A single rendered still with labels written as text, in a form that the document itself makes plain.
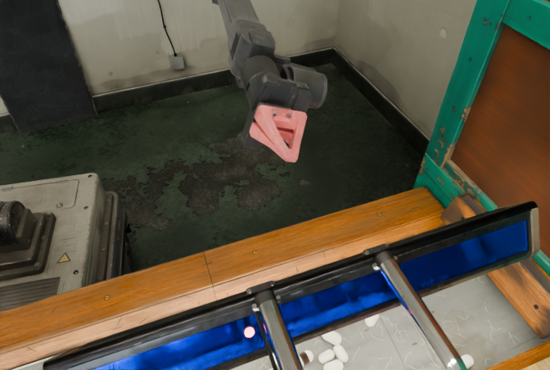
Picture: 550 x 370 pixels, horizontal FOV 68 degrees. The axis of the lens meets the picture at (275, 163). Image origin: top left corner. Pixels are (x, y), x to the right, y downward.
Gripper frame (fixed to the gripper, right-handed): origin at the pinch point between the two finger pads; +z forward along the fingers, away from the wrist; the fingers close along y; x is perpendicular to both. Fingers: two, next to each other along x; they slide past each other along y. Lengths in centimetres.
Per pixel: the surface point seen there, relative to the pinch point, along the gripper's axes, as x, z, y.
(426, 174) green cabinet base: -56, -29, 24
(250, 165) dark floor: -51, -123, 109
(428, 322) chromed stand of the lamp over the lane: -12.0, 19.7, 4.0
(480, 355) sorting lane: -48, 13, 32
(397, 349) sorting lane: -34, 9, 37
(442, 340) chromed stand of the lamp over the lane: -12.4, 21.7, 3.8
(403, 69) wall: -125, -142, 45
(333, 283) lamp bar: -5.4, 12.3, 8.3
